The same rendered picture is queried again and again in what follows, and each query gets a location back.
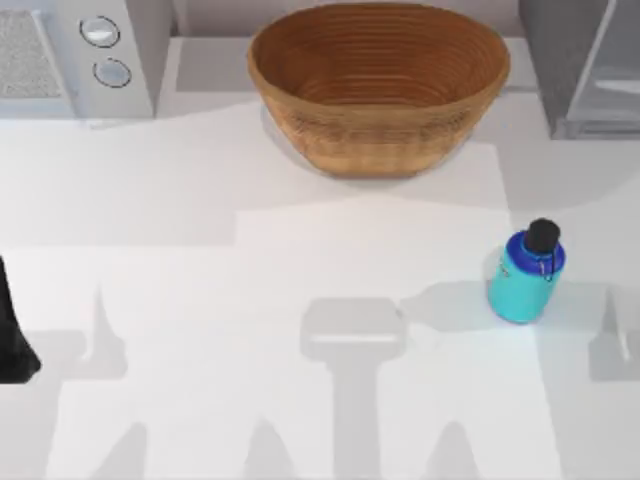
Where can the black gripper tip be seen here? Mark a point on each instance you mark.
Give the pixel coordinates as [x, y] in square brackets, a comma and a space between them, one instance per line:
[11, 345]

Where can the microwave knob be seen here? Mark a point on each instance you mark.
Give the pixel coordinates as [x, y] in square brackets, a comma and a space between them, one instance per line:
[112, 72]
[99, 31]

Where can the brown woven basket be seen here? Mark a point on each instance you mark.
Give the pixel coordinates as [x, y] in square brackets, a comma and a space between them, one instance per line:
[378, 95]

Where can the pale microwave oven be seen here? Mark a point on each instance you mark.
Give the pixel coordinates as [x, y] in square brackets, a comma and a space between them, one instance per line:
[75, 60]

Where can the blue bottle with black cap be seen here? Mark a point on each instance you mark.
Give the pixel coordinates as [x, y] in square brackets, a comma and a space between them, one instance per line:
[521, 287]

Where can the grey cabinet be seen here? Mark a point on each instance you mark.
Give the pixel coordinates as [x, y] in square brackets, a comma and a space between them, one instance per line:
[590, 65]

